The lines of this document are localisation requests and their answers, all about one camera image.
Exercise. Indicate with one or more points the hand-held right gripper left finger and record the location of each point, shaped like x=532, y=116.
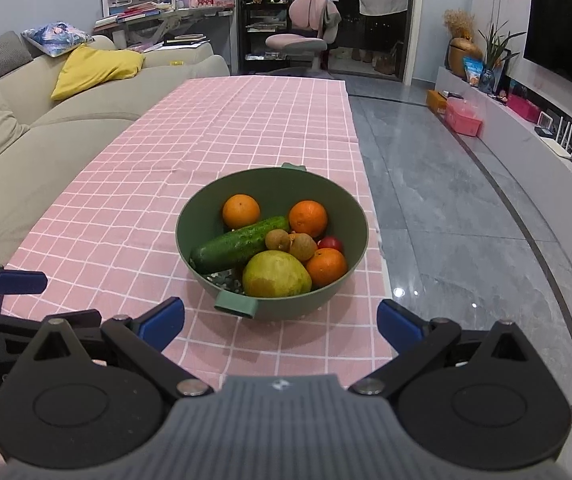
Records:
x=161, y=322

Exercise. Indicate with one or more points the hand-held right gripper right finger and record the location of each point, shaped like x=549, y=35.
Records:
x=401, y=325

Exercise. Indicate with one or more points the small orange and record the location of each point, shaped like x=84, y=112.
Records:
x=327, y=267

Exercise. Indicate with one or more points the red tomato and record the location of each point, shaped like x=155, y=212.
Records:
x=331, y=244

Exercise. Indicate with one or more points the green colander bowl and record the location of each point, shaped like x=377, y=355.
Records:
x=201, y=215

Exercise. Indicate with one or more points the brown kiwi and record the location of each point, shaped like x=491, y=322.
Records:
x=277, y=240
x=303, y=247

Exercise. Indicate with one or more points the large orange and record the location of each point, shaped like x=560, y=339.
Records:
x=241, y=211
x=308, y=218

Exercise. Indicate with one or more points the green cucumber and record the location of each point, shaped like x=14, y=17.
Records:
x=231, y=247

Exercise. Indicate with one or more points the yellow-green pear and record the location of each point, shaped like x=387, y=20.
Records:
x=276, y=275

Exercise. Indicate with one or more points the beige sofa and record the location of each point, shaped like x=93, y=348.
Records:
x=66, y=130

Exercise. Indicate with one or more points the pink checked tablecloth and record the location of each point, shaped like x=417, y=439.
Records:
x=191, y=130

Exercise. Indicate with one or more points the white media bench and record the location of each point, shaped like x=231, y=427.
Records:
x=531, y=170

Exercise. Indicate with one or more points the pink box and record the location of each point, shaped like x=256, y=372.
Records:
x=463, y=119

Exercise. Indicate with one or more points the yellow pillow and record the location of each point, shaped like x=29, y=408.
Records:
x=96, y=70

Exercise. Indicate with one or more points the orange box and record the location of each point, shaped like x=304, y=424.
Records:
x=438, y=102

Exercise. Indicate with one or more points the blue printed pillow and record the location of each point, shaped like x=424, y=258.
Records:
x=58, y=37

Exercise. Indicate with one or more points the white router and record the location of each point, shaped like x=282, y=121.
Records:
x=563, y=135

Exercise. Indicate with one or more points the magenta box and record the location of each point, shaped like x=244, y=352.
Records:
x=522, y=106

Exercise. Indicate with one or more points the blue snack bag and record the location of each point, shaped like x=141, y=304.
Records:
x=473, y=71

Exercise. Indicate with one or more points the brown vase with dried flowers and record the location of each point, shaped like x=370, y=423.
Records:
x=463, y=45

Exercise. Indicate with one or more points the green potted plant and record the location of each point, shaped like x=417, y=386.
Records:
x=498, y=50

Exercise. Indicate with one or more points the cluttered white desk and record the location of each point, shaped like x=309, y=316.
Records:
x=166, y=15

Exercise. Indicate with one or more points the black shelf unit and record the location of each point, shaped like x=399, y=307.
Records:
x=261, y=25

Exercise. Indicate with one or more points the pink desk chair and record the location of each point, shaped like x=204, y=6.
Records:
x=306, y=15

